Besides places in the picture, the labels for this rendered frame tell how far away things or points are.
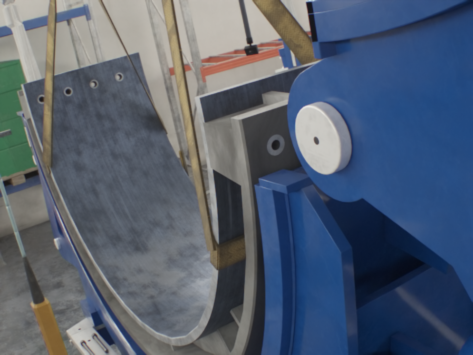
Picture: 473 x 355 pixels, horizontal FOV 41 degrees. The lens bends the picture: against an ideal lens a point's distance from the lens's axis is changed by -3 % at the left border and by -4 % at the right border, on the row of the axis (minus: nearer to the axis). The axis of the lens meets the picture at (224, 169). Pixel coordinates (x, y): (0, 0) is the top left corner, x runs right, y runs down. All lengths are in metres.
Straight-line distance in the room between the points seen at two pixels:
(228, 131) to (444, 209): 0.59
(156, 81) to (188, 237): 6.47
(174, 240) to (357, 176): 2.13
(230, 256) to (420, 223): 0.78
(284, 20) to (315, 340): 0.98
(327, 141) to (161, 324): 1.65
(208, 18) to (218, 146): 8.49
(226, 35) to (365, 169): 9.01
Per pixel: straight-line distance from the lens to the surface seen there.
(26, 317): 6.43
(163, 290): 2.95
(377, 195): 1.15
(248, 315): 1.72
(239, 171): 1.47
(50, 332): 2.73
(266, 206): 1.41
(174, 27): 1.83
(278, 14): 2.03
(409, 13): 0.93
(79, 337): 3.76
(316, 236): 1.36
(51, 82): 3.22
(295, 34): 2.02
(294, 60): 4.45
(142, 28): 9.51
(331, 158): 1.17
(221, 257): 1.73
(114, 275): 3.09
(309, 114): 1.18
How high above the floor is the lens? 2.52
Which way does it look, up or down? 15 degrees down
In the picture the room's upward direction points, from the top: 12 degrees counter-clockwise
